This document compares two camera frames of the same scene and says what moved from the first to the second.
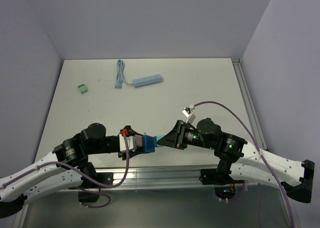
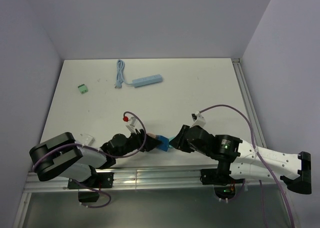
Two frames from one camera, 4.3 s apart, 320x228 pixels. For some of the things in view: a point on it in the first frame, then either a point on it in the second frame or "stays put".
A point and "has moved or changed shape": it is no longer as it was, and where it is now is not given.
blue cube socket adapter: [148, 143] has moved or changed shape
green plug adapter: [82, 88] stays put
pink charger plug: [139, 140] has moved or changed shape
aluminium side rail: [249, 103] stays put
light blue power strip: [147, 80] stays put
